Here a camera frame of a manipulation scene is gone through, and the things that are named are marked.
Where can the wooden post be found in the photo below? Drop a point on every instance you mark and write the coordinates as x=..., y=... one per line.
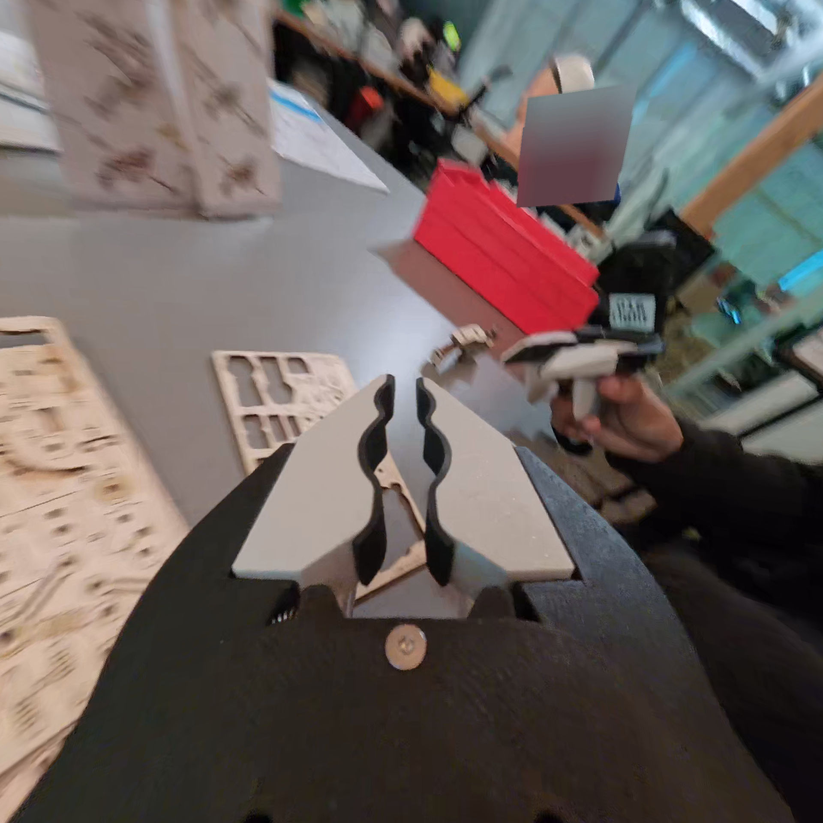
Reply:
x=752, y=167

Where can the grey desk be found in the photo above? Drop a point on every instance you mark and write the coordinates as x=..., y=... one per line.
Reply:
x=225, y=283

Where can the stack of wooden sheets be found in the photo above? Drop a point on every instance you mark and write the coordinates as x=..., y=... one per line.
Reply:
x=64, y=514

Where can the small wooden model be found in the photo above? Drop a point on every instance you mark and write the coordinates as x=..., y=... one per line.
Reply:
x=466, y=341

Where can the white printed model box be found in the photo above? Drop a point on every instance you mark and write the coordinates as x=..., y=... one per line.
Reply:
x=148, y=109

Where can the laser-cut wooden parts sheet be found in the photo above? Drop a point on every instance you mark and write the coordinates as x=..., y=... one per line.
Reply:
x=321, y=379

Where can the red plastic bin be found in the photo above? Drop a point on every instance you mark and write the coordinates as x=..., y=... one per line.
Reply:
x=508, y=263

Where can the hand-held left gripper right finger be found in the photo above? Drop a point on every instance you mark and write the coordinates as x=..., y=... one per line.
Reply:
x=501, y=514

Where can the mannequin head with white helmet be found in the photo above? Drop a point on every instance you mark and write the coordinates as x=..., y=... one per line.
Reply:
x=575, y=71

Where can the laminated paper sheet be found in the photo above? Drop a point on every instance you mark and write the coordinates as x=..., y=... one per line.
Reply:
x=321, y=141

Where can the person's right forearm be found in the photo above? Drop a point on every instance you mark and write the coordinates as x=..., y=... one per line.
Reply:
x=739, y=514

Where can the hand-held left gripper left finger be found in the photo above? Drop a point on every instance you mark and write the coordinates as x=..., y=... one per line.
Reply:
x=302, y=514

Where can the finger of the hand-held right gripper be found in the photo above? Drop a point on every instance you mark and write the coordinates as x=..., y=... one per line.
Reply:
x=540, y=344
x=553, y=373

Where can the person's right hand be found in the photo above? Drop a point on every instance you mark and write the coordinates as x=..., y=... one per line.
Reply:
x=636, y=418

